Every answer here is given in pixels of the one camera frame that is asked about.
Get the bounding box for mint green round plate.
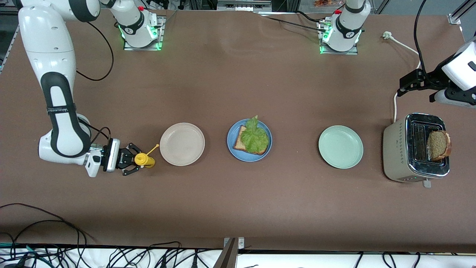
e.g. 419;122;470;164
318;125;364;169

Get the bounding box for brown bread slice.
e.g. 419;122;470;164
426;130;453;161
233;125;269;156

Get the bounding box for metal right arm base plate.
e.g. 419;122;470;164
123;16;166;51

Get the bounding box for blue round plate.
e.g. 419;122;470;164
227;118;273;162

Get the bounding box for black cable on table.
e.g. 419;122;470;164
257;10;329;33

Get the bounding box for white toaster power cable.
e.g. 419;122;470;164
382;31;422;123

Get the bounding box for beige chrome toaster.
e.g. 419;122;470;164
383;113;450;188

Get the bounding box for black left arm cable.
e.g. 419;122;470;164
414;0;439;82

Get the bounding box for brown table cover sheet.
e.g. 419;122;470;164
0;7;476;253

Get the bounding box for tangled black cables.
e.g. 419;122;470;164
0;241;223;268

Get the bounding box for aluminium table edge bracket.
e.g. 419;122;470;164
213;237;245;268

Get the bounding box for beige round plate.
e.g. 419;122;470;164
160;122;206;166

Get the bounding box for green lettuce leaf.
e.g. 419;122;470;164
240;115;270;154

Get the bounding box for yellow mustard squeeze bottle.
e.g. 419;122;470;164
134;144;160;169

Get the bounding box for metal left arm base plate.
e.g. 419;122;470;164
318;20;359;55

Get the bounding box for silver metal frame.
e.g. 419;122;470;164
217;0;272;12

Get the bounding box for black looped cable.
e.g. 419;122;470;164
0;203;90;248

